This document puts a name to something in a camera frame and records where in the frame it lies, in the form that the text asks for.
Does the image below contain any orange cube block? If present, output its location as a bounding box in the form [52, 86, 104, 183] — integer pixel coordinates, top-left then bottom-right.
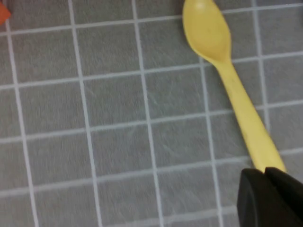
[0, 0, 12, 25]

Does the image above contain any grey grid cutting mat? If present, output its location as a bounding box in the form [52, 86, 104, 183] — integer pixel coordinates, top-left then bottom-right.
[0, 0, 303, 227]

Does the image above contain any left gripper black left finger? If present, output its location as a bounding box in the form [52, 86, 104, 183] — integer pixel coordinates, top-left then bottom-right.
[237, 168, 303, 227]

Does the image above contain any yellow plastic spoon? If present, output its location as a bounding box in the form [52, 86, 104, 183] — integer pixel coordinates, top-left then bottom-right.
[182, 0, 287, 173]

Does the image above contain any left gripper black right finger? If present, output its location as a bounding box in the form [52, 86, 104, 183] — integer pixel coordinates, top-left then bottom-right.
[264, 166, 303, 213]

